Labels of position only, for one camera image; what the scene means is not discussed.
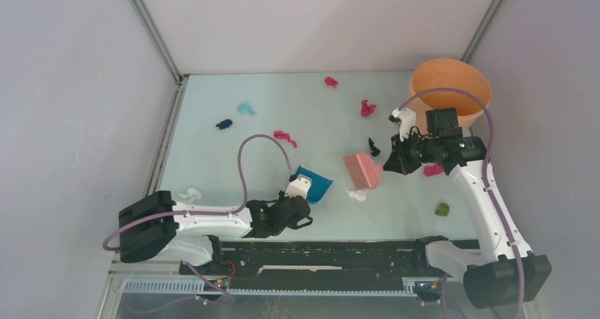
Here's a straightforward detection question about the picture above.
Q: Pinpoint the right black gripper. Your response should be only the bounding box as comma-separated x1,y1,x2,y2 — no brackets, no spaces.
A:
386,128,439,175

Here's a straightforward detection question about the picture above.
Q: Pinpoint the pink plastic brush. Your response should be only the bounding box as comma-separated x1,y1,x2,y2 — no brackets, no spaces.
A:
342,152,383,190

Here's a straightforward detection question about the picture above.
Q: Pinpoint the blue plastic dustpan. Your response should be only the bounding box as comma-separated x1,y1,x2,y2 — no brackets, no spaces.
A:
296,166,333,204

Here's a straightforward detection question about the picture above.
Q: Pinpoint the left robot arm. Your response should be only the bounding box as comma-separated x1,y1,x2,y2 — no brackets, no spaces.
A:
118,191,313,274

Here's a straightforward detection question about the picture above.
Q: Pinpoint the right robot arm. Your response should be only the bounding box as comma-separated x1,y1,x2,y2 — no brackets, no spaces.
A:
383,108,552,309

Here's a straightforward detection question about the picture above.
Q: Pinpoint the pink paper scrap near bucket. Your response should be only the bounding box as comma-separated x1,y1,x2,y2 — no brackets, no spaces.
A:
423,163,445,178

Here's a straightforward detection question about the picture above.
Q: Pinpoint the black paper scrap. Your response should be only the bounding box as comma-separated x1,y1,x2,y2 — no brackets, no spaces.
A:
368,138,381,157

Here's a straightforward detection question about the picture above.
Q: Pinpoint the white paper scrap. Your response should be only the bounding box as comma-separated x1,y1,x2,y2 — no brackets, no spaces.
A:
178,187,202,203
346,188,367,202

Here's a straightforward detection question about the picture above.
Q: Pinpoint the pink paper scrap right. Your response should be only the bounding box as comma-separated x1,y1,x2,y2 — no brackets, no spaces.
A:
360,100,376,117

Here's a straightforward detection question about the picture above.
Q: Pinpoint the green paper scrap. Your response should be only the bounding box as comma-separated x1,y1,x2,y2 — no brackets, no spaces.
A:
434,202,450,217

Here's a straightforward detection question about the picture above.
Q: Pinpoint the white paper scrap left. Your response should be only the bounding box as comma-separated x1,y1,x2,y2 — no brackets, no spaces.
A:
178,187,202,203

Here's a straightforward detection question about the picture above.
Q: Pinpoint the pink paper scrap centre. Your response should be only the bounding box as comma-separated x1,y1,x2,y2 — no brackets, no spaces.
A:
273,130,297,148

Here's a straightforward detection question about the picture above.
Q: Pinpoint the orange plastic bucket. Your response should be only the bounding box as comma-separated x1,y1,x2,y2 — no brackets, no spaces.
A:
408,58,492,132

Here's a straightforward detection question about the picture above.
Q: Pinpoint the dark blue paper scrap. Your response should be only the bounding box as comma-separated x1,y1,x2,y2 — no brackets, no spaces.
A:
215,119,233,130

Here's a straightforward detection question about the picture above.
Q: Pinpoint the pink paper scrap far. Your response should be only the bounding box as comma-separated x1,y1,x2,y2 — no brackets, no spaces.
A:
324,76,338,88

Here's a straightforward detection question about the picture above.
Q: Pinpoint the cyan paper scrap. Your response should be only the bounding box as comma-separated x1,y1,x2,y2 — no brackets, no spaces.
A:
237,101,256,116

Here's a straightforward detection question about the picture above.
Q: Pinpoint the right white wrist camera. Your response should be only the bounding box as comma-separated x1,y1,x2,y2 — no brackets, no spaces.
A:
388,108,417,137

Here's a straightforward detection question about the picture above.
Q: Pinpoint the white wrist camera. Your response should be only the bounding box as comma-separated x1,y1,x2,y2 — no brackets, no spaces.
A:
388,108,417,137
284,175,312,200

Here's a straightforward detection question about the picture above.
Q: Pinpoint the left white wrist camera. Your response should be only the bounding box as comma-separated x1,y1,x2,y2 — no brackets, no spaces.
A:
284,175,312,200

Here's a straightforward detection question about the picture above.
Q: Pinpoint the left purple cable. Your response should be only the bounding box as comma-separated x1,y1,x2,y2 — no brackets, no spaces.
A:
102,134,299,253

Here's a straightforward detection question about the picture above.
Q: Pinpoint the purple cable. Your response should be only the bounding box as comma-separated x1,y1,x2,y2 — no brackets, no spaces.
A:
398,87,526,319
102,134,299,253

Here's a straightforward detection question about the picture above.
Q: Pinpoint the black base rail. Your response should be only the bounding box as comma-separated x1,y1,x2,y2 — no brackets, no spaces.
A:
196,240,443,293

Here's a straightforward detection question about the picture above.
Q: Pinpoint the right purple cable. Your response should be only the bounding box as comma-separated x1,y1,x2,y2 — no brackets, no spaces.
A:
398,87,526,319

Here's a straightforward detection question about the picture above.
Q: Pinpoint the aluminium frame post right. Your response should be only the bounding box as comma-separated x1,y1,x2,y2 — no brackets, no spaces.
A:
460,0,506,63

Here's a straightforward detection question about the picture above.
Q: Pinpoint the aluminium frame post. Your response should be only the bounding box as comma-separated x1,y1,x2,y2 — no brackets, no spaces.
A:
460,0,506,63
129,0,183,85

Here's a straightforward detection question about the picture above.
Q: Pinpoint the aluminium frame post left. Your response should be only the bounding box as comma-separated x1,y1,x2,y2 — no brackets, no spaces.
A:
129,0,183,85

